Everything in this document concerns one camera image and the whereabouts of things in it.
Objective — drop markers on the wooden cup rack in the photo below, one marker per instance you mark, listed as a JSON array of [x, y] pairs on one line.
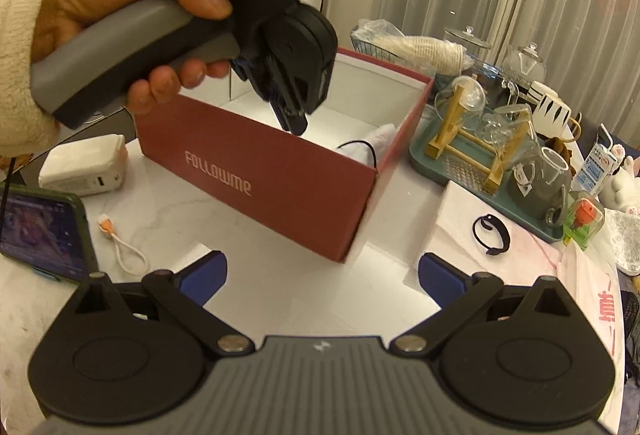
[[442, 132]]

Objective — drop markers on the red cardboard box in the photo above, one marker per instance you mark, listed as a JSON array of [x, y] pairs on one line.
[[250, 165]]

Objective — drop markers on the teal tray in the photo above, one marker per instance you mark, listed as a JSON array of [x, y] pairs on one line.
[[422, 160]]

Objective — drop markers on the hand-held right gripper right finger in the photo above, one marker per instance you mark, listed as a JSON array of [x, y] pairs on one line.
[[440, 280]]

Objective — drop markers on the white lace cloth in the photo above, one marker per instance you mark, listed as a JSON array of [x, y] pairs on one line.
[[625, 240]]

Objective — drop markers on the phone in green case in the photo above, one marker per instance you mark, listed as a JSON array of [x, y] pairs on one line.
[[40, 230]]

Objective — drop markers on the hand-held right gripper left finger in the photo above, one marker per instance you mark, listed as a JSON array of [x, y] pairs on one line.
[[205, 277]]

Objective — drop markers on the striped mug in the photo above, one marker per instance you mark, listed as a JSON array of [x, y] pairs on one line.
[[550, 115]]

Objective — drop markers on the grey glass pitcher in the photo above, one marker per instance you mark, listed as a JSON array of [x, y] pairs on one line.
[[535, 195]]

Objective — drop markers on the green orange toy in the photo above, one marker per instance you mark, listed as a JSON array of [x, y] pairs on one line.
[[582, 225]]

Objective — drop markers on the white power bank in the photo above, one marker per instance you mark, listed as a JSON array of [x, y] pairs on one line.
[[80, 165]]

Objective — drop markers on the clear glass cup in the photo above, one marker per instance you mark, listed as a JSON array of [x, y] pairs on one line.
[[505, 120], [475, 90]]

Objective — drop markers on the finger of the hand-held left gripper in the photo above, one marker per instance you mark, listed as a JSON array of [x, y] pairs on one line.
[[300, 107], [270, 91]]

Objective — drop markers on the glass jar with lid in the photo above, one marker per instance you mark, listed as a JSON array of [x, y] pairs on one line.
[[467, 45], [522, 65]]

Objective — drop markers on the milk carton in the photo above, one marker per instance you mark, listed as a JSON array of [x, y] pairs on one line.
[[595, 165]]

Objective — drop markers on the white pink-printed shopping bag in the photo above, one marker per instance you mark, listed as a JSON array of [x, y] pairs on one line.
[[382, 140]]

